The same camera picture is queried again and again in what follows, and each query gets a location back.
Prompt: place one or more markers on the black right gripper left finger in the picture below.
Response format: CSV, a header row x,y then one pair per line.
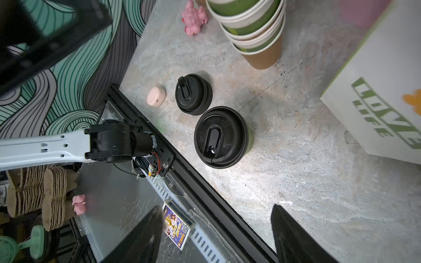
x,y
142,244

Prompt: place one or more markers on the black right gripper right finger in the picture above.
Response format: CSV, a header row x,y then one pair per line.
x,y
293,244

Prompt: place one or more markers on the green paper coffee cup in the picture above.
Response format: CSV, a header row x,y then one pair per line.
x,y
250,140

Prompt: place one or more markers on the black coffee cup lid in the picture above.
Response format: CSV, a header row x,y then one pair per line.
x,y
221,137

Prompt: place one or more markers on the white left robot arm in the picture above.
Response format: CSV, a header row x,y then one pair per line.
x,y
61,65

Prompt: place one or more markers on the white paper takeout bag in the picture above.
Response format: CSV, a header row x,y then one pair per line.
x,y
376,95

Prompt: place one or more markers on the colourful picture card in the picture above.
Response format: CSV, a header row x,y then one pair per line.
x,y
177,225

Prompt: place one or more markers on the stack of brown carriers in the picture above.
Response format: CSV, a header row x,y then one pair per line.
x,y
45,189

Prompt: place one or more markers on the green plastic fan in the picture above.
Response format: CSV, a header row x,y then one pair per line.
x,y
36,243

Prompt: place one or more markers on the pink earbud case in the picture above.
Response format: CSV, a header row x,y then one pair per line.
x,y
156,97

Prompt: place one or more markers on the stack of black lids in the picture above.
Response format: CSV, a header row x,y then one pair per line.
x,y
193,94

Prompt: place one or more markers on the stack of paper cups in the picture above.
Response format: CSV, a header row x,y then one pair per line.
x,y
254,28

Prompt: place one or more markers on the small pink pig toy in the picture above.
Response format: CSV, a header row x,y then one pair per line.
x,y
193,18

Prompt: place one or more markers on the pink cup holder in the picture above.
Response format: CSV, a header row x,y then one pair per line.
x,y
362,13

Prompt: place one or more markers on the white slotted cable duct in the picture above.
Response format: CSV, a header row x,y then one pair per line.
x,y
116,205

